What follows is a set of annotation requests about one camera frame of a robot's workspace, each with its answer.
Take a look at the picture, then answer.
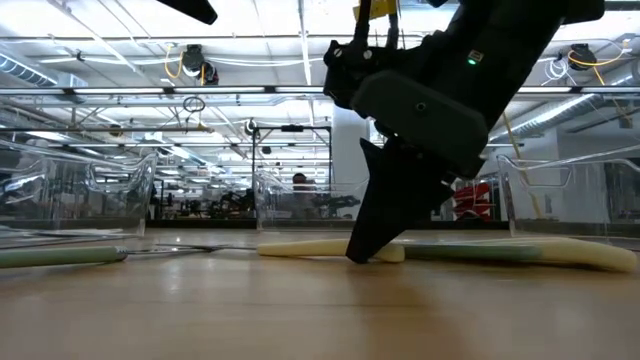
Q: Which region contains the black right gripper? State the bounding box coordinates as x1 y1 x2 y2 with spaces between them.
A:
345 68 490 264

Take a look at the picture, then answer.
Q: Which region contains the yellow handled knife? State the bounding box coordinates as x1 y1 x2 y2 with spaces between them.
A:
409 236 639 274
159 238 406 264

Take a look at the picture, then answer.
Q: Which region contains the white column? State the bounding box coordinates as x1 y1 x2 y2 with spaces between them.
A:
332 104 372 199

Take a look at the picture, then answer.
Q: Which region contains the clear plastic bin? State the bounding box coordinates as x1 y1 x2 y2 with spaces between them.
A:
496 143 640 252
0 138 159 250
253 168 372 232

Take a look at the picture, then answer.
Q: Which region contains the person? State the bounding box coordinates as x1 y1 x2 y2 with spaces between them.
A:
291 172 313 202

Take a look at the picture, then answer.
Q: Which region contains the red white object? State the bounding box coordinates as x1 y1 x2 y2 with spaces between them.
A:
452 181 494 222

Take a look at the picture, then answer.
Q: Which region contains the black ceiling cable reel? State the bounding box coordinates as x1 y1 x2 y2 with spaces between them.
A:
180 43 220 86
568 42 598 72

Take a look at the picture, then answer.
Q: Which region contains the black hanging cable loop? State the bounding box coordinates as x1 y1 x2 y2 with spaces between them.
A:
181 95 207 114

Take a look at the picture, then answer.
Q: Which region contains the black frame stand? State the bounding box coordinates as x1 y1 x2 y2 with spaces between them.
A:
251 124 333 201

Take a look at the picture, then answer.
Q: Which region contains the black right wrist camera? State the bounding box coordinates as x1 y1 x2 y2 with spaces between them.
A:
323 42 386 110

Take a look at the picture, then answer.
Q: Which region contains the silver ventilation duct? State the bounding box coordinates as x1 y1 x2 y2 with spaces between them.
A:
492 59 640 141
0 52 89 92

